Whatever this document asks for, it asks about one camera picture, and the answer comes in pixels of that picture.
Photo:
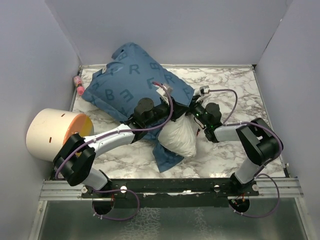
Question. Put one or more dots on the aluminium frame rail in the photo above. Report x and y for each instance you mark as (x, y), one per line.
(53, 190)

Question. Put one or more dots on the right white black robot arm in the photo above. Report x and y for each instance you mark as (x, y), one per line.
(259, 142)

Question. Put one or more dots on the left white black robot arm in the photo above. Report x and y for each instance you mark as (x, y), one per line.
(75, 159)

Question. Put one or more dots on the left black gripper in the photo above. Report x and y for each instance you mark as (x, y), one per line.
(178, 110)

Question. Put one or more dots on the white pillow with red logo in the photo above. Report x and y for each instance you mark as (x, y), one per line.
(180, 136)

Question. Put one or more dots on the pink small bottle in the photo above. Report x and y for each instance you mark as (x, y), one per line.
(78, 85)

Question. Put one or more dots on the blue lettered pillowcase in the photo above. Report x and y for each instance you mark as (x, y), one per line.
(128, 79)

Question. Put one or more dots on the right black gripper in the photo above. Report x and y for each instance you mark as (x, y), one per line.
(193, 103)

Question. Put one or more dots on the cream cylinder with orange lid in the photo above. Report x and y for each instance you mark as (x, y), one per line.
(51, 128)

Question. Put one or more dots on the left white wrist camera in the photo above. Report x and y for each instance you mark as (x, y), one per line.
(164, 91)

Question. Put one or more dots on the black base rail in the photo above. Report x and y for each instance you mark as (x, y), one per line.
(171, 192)

